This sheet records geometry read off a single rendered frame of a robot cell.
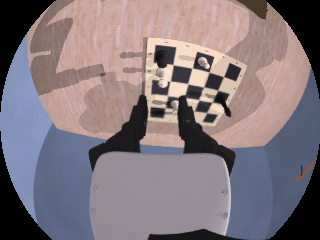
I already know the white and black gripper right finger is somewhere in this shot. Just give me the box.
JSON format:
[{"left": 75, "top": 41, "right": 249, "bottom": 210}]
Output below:
[{"left": 177, "top": 95, "right": 236, "bottom": 177}]

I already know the black chess queen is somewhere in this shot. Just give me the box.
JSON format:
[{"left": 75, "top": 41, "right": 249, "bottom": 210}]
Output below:
[{"left": 156, "top": 50, "right": 170, "bottom": 69}]

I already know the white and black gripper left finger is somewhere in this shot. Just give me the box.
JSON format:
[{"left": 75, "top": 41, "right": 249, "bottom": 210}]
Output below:
[{"left": 89, "top": 95, "right": 148, "bottom": 171}]

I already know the black and white chessboard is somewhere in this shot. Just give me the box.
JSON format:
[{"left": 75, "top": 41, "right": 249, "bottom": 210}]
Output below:
[{"left": 145, "top": 37, "right": 247, "bottom": 126}]

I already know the black chess king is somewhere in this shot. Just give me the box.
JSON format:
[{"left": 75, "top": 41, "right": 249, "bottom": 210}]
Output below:
[{"left": 216, "top": 94, "right": 232, "bottom": 117}]

